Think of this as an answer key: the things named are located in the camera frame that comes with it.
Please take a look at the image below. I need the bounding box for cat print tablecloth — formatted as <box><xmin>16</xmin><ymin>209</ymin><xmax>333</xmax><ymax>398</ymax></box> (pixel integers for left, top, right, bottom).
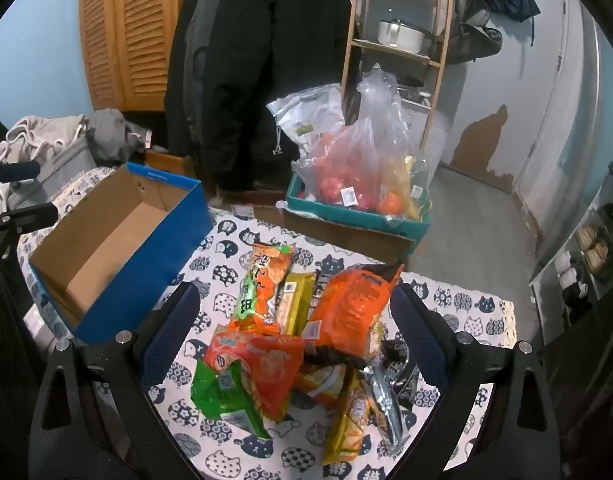
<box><xmin>16</xmin><ymin>165</ymin><xmax>517</xmax><ymax>480</ymax></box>

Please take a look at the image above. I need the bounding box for clear bag of oranges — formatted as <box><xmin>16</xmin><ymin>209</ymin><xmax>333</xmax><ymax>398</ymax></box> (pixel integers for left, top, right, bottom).
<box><xmin>379</xmin><ymin>152</ymin><xmax>431</xmax><ymax>221</ymax></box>

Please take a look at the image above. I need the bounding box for dark grey garment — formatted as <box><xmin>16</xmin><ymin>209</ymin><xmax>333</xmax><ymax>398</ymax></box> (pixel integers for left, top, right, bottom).
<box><xmin>86</xmin><ymin>108</ymin><xmax>147</xmax><ymax>166</ymax></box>

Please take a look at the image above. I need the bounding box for clear bag of tomatoes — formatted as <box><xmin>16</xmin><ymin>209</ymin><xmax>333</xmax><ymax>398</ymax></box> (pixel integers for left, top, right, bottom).
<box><xmin>291</xmin><ymin>62</ymin><xmax>417</xmax><ymax>211</ymax></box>

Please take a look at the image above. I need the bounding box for silver metal pot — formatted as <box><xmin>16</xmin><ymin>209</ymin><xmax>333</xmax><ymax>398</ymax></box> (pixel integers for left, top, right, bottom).
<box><xmin>399</xmin><ymin>76</ymin><xmax>433</xmax><ymax>106</ymax></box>

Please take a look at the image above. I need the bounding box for shiny black snack packet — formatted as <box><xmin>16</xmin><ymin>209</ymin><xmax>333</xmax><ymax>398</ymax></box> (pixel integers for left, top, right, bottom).
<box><xmin>363</xmin><ymin>360</ymin><xmax>412</xmax><ymax>453</ymax></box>

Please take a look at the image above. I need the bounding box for dark folded umbrella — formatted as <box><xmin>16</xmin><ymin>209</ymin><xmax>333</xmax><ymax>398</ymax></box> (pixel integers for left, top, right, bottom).
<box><xmin>479</xmin><ymin>0</ymin><xmax>541</xmax><ymax>23</ymax></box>

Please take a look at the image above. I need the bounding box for white plastic package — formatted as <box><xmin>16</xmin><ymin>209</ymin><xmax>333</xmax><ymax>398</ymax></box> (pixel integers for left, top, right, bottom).
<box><xmin>266</xmin><ymin>84</ymin><xmax>346</xmax><ymax>161</ymax></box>

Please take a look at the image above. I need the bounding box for teal cardboard tray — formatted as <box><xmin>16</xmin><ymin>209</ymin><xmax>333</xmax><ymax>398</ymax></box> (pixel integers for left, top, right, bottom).
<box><xmin>285</xmin><ymin>172</ymin><xmax>432</xmax><ymax>241</ymax></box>

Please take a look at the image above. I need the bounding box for gold snack packet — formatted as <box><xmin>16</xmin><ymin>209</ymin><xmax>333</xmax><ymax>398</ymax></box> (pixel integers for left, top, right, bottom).
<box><xmin>275</xmin><ymin>270</ymin><xmax>321</xmax><ymax>338</ymax></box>

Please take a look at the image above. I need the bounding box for long yellow cracker packet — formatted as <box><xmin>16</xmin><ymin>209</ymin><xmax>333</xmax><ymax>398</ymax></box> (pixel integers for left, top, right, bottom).
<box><xmin>322</xmin><ymin>370</ymin><xmax>387</xmax><ymax>466</ymax></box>

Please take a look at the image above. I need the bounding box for grey hanging jacket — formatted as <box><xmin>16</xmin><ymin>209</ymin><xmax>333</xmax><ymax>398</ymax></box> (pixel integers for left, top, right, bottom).
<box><xmin>184</xmin><ymin>0</ymin><xmax>232</xmax><ymax>161</ymax></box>

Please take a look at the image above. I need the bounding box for large orange snack packet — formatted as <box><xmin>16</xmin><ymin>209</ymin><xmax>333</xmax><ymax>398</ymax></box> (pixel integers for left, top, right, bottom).
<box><xmin>302</xmin><ymin>262</ymin><xmax>404</xmax><ymax>368</ymax></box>

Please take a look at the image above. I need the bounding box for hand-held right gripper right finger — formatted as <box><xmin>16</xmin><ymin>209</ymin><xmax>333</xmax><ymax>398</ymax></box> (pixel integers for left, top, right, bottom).
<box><xmin>389</xmin><ymin>282</ymin><xmax>562</xmax><ymax>480</ymax></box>

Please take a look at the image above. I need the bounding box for wooden shelf rack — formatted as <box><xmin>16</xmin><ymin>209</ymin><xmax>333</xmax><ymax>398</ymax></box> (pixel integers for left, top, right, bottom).
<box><xmin>340</xmin><ymin>0</ymin><xmax>457</xmax><ymax>161</ymax></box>

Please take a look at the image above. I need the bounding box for white shoe rack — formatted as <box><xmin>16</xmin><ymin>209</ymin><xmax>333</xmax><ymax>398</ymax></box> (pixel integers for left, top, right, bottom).
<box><xmin>529</xmin><ymin>132</ymin><xmax>613</xmax><ymax>331</ymax></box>

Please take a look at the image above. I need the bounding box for blue cardboard box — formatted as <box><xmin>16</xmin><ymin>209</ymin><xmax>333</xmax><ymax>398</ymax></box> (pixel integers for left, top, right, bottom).
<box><xmin>29</xmin><ymin>162</ymin><xmax>212</xmax><ymax>346</ymax></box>

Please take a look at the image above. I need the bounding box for grey hanging bag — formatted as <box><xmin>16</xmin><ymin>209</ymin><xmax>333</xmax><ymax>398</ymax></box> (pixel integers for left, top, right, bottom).
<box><xmin>446</xmin><ymin>0</ymin><xmax>503</xmax><ymax>66</ymax></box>

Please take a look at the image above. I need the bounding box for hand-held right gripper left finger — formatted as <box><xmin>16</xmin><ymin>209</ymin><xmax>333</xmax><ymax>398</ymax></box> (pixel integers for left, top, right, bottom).
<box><xmin>29</xmin><ymin>281</ymin><xmax>202</xmax><ymax>480</ymax></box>

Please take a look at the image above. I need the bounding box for light grey hoodie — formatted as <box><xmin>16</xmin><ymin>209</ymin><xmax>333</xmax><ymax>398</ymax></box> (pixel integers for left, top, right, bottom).
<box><xmin>0</xmin><ymin>114</ymin><xmax>94</xmax><ymax>201</ymax></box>

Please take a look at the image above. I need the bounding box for green orange snack packet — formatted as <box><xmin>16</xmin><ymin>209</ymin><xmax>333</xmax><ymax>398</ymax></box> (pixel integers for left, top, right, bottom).
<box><xmin>230</xmin><ymin>241</ymin><xmax>297</xmax><ymax>333</ymax></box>

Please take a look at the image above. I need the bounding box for white door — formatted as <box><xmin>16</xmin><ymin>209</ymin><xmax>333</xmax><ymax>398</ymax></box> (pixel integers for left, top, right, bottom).
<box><xmin>516</xmin><ymin>0</ymin><xmax>607</xmax><ymax>211</ymax></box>

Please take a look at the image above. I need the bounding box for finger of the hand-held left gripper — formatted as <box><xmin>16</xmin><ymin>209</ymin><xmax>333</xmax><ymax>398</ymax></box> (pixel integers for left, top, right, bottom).
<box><xmin>0</xmin><ymin>159</ymin><xmax>41</xmax><ymax>183</ymax></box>
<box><xmin>0</xmin><ymin>202</ymin><xmax>60</xmax><ymax>248</ymax></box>

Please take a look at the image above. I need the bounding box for white cooking pot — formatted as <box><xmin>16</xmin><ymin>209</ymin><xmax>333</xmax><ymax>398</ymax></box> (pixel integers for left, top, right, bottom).
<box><xmin>377</xmin><ymin>18</ymin><xmax>434</xmax><ymax>55</ymax></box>

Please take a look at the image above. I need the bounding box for black hanging coat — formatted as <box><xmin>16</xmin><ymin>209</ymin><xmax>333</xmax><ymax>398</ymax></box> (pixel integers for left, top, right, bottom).
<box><xmin>164</xmin><ymin>0</ymin><xmax>352</xmax><ymax>193</ymax></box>

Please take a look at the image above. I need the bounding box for orange red chips packet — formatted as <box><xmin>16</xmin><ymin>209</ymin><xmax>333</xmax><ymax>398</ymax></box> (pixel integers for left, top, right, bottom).
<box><xmin>205</xmin><ymin>325</ymin><xmax>306</xmax><ymax>423</ymax></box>

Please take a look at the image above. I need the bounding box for wooden louvered cabinet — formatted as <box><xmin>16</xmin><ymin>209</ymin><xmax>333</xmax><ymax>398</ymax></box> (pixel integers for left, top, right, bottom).
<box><xmin>79</xmin><ymin>0</ymin><xmax>207</xmax><ymax>111</ymax></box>

